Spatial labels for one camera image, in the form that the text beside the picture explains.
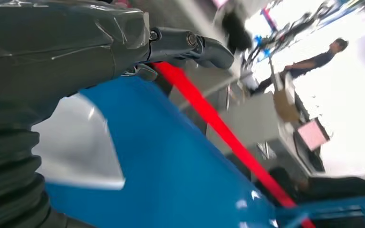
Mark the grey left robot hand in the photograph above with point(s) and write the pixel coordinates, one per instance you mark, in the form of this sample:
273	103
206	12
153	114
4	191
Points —
44	47

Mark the blue steel shelving rack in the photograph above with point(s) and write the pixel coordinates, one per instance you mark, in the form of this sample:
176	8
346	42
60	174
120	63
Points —
170	176

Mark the red barrier belt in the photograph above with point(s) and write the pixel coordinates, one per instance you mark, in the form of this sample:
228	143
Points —
220	126

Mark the white panel table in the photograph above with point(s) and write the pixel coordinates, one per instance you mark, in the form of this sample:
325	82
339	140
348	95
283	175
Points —
251	132

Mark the yellow bag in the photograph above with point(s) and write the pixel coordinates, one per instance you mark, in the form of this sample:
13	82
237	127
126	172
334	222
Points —
284	107

